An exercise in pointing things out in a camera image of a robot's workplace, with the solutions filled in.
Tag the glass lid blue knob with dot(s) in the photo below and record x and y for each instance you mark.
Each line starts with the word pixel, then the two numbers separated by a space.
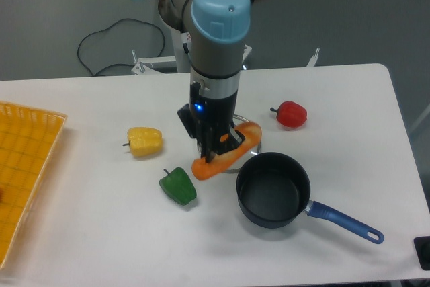
pixel 253 152

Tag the yellow plastic basket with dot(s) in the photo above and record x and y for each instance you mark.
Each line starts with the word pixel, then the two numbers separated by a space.
pixel 28 138

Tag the long orange toy bread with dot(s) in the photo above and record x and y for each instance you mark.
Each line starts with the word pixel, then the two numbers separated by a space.
pixel 252 133

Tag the yellow toy bell pepper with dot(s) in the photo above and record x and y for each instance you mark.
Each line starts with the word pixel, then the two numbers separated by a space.
pixel 144 141

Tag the black device at table edge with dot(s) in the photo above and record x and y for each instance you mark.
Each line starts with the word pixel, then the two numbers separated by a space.
pixel 422 247

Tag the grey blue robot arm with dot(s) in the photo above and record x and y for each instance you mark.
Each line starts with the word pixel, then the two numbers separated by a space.
pixel 217 29

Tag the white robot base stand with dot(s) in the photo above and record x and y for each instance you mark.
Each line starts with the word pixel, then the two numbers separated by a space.
pixel 178 63

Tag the dark pot blue handle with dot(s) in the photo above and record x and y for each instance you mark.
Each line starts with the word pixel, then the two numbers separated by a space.
pixel 273 189

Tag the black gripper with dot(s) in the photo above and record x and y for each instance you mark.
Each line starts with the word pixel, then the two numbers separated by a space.
pixel 209 122

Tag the green toy bell pepper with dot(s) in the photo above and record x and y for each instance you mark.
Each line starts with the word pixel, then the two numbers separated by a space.
pixel 178 186

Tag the red toy bell pepper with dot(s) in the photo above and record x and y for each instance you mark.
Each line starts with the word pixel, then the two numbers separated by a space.
pixel 290 114

